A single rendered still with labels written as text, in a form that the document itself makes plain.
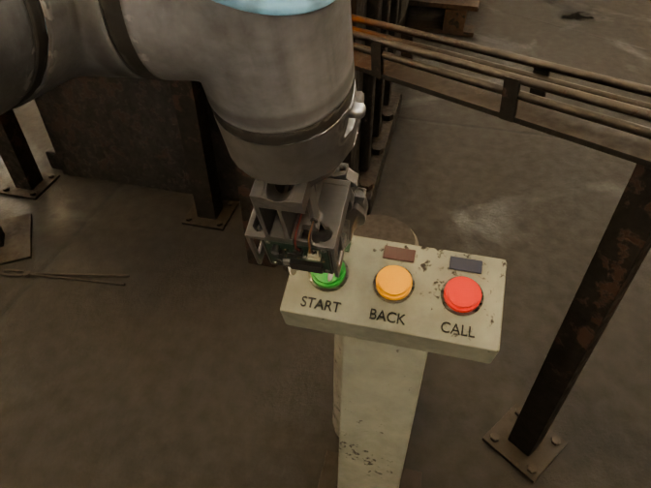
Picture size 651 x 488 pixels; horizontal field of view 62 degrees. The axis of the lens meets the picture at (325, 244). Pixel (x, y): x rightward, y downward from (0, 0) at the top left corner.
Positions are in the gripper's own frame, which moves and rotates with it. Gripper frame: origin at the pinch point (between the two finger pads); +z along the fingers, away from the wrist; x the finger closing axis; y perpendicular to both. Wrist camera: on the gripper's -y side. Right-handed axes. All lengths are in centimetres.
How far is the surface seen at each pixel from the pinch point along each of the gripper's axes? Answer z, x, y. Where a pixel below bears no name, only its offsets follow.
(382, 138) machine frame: 96, -9, -90
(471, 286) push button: 5.9, 15.6, -0.6
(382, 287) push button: 5.8, 6.1, 1.3
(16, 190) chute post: 85, -118, -44
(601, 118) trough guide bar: 3.0, 27.9, -23.4
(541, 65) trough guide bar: 6.5, 21.6, -34.9
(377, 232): 20.3, 3.0, -13.2
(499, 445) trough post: 68, 31, 5
